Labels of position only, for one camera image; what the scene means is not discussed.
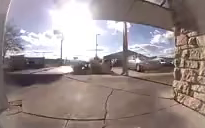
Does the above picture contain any clump of bushes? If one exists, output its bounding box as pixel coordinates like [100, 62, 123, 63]
[72, 57, 113, 75]

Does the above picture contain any building with pitched roof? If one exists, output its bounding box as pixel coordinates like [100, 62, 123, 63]
[103, 49, 152, 67]

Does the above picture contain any light pole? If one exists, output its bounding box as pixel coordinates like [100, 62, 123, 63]
[94, 33, 102, 60]
[53, 29, 65, 62]

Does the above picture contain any silver car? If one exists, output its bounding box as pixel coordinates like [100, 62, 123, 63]
[127, 56, 165, 73]

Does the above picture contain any dark asphalt car park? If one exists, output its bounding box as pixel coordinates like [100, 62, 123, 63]
[111, 66, 175, 86]

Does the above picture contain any grey concrete pavement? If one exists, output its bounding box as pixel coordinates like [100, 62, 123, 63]
[0, 65, 205, 128]

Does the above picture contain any low dark building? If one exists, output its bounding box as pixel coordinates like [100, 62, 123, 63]
[8, 54, 46, 71]

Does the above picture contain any bare tree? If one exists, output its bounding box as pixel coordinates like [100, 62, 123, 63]
[3, 22, 26, 58]

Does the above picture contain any canopy post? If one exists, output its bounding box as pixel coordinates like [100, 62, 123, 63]
[121, 21, 130, 76]

